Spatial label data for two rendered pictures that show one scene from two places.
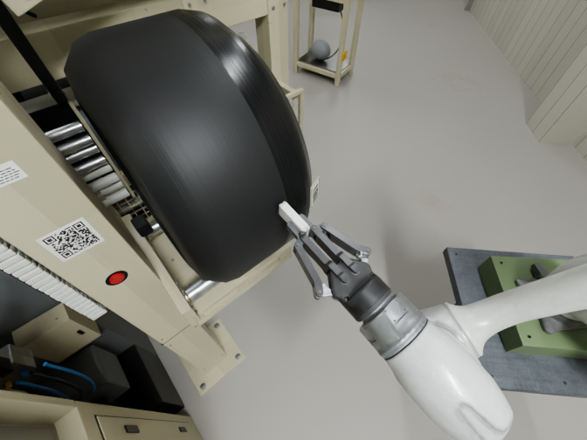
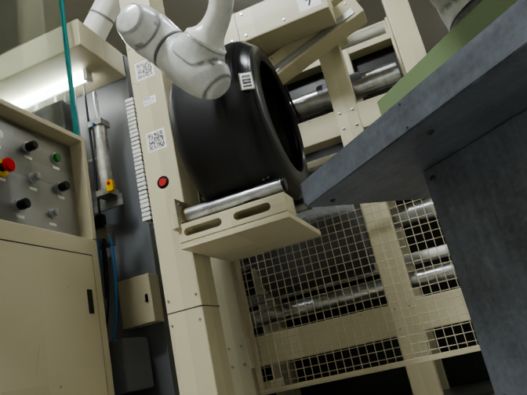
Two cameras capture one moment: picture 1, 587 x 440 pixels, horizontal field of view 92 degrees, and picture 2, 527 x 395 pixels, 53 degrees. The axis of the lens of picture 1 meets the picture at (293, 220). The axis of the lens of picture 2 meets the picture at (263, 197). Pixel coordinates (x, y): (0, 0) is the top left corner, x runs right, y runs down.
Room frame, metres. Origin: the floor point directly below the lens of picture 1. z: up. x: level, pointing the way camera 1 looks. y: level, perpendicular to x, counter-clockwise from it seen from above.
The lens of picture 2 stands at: (-0.35, -1.21, 0.40)
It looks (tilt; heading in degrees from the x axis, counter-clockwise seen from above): 17 degrees up; 58
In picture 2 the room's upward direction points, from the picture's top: 13 degrees counter-clockwise
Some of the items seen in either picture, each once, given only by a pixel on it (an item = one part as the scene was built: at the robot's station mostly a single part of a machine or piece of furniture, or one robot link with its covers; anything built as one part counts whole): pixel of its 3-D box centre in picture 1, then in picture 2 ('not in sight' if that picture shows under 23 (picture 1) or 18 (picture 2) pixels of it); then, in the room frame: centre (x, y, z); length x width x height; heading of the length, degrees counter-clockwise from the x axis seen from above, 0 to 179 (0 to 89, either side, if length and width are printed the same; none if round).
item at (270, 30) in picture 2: not in sight; (263, 35); (0.82, 0.36, 1.71); 0.61 x 0.25 x 0.15; 131
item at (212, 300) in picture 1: (239, 271); (236, 220); (0.40, 0.17, 0.83); 0.36 x 0.09 x 0.06; 131
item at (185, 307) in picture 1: (159, 265); (202, 224); (0.39, 0.39, 0.90); 0.40 x 0.03 x 0.10; 41
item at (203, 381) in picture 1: (210, 354); not in sight; (0.33, 0.44, 0.01); 0.27 x 0.27 x 0.02; 41
